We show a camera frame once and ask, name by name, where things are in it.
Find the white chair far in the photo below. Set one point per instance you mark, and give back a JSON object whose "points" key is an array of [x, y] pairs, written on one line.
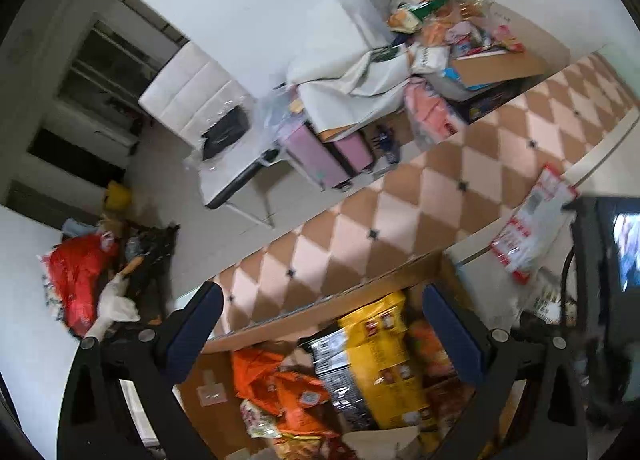
{"points": [[190, 94]]}

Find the orange chip bag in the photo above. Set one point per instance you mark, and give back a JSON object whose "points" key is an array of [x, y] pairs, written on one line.
{"points": [[253, 369]]}

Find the yellow black noodle pack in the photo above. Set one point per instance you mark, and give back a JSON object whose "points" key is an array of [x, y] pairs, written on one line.
{"points": [[364, 364]]}

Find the pink suitcase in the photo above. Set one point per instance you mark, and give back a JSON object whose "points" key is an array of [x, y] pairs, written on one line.
{"points": [[330, 165]]}

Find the red white snack pack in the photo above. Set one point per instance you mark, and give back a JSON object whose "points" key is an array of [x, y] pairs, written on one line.
{"points": [[534, 225]]}

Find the yellow bag on floor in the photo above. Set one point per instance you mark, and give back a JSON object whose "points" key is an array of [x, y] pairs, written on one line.
{"points": [[117, 198]]}

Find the white goose plush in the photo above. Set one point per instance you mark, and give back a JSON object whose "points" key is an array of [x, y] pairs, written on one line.
{"points": [[114, 306]]}

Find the white cloth bag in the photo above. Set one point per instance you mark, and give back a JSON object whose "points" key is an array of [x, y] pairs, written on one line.
{"points": [[345, 73]]}

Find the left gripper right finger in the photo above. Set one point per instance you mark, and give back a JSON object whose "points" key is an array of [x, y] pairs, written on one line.
{"points": [[549, 421]]}

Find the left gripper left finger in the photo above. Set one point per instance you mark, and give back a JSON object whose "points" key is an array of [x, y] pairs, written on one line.
{"points": [[95, 421]]}

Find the small yellow snack bag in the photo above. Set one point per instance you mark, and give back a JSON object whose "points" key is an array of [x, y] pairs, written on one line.
{"points": [[428, 349]]}

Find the red plastic bag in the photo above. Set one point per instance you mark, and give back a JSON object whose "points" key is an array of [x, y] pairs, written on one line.
{"points": [[71, 274]]}

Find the cardboard box of snacks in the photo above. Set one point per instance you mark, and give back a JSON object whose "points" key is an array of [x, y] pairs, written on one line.
{"points": [[487, 80]]}

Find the pile of snacks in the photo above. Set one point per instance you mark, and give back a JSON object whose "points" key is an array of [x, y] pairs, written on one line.
{"points": [[447, 31]]}

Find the black bag on chair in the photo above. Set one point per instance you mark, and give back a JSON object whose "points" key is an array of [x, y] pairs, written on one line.
{"points": [[228, 130]]}

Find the orange snack bag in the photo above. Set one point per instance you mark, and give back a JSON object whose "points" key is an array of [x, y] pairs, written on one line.
{"points": [[306, 407]]}

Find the egg biscuit snack bag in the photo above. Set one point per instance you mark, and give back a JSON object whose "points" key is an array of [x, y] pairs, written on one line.
{"points": [[258, 423]]}

